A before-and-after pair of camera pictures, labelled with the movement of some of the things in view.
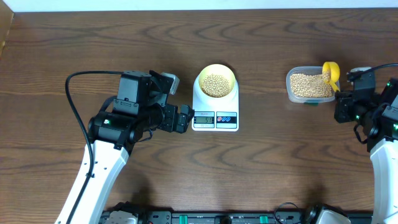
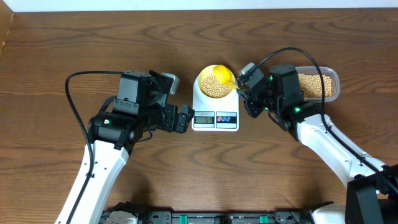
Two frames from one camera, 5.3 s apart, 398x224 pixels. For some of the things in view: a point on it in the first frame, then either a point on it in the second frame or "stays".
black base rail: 226,217 stays
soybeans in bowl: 215,85 stays
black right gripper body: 348,110 → 265,101
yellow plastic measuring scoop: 331,71 → 224,73
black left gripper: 168,123 stays
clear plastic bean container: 307,84 stays
